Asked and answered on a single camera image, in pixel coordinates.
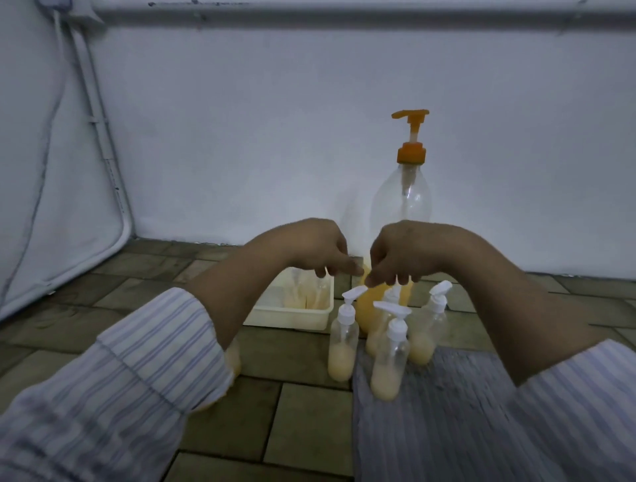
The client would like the white wall conduit pipe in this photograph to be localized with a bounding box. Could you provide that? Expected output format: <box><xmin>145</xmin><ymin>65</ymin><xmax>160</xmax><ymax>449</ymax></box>
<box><xmin>49</xmin><ymin>7</ymin><xmax>134</xmax><ymax>241</ymax></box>

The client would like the person's left forearm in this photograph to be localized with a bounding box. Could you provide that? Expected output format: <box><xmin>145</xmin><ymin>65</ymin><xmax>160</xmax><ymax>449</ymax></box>
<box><xmin>185</xmin><ymin>226</ymin><xmax>280</xmax><ymax>351</ymax></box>

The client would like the striped shirt sleeve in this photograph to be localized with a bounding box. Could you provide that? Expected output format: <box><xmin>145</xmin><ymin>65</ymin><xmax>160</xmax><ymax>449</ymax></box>
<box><xmin>511</xmin><ymin>340</ymin><xmax>636</xmax><ymax>482</ymax></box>
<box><xmin>0</xmin><ymin>287</ymin><xmax>237</xmax><ymax>482</ymax></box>

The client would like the person's right forearm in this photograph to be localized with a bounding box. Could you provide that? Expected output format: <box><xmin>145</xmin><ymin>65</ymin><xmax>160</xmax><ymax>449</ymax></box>
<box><xmin>459</xmin><ymin>233</ymin><xmax>613</xmax><ymax>388</ymax></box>

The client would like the striped right shirt sleeve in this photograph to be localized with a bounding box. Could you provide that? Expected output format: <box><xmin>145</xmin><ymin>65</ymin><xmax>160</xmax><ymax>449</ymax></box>
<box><xmin>511</xmin><ymin>340</ymin><xmax>636</xmax><ymax>482</ymax></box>

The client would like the person's left hand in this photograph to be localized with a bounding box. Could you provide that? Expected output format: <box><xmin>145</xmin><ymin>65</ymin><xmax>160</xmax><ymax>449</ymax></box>
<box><xmin>256</xmin><ymin>218</ymin><xmax>366</xmax><ymax>279</ymax></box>

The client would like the striped trouser leg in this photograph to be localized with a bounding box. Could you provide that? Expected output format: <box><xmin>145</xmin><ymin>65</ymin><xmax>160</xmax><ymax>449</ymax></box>
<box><xmin>352</xmin><ymin>347</ymin><xmax>550</xmax><ymax>482</ymax></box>

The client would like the horizontal white ledge pipe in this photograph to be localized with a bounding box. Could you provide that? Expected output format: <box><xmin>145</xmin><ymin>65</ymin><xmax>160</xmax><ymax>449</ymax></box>
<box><xmin>92</xmin><ymin>0</ymin><xmax>636</xmax><ymax>26</ymax></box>

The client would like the person's right hand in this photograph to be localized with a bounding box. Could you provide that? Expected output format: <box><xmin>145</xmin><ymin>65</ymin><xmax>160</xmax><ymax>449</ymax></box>
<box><xmin>365</xmin><ymin>220</ymin><xmax>477</xmax><ymax>289</ymax></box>

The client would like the white plastic tray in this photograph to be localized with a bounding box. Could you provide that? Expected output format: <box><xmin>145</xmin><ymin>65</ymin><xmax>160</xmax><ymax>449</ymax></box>
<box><xmin>243</xmin><ymin>267</ymin><xmax>337</xmax><ymax>332</ymax></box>

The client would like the striped left shirt sleeve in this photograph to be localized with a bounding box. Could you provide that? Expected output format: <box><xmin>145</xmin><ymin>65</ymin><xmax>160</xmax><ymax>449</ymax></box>
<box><xmin>0</xmin><ymin>287</ymin><xmax>237</xmax><ymax>482</ymax></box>

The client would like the large clear orange pump bottle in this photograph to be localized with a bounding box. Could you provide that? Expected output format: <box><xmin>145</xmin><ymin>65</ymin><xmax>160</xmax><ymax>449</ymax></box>
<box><xmin>357</xmin><ymin>109</ymin><xmax>433</xmax><ymax>335</ymax></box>

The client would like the small clear white pump bottle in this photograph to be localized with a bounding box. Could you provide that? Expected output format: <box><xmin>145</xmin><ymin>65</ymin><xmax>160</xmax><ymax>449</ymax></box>
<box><xmin>327</xmin><ymin>285</ymin><xmax>369</xmax><ymax>383</ymax></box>
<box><xmin>407</xmin><ymin>280</ymin><xmax>454</xmax><ymax>367</ymax></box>
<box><xmin>370</xmin><ymin>301</ymin><xmax>413</xmax><ymax>402</ymax></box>
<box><xmin>365</xmin><ymin>286</ymin><xmax>403</xmax><ymax>356</ymax></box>

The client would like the small capless clear bottle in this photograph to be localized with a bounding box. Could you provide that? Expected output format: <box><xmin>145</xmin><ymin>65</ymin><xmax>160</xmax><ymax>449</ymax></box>
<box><xmin>285</xmin><ymin>268</ymin><xmax>307</xmax><ymax>307</ymax></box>
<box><xmin>308</xmin><ymin>275</ymin><xmax>332</xmax><ymax>310</ymax></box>

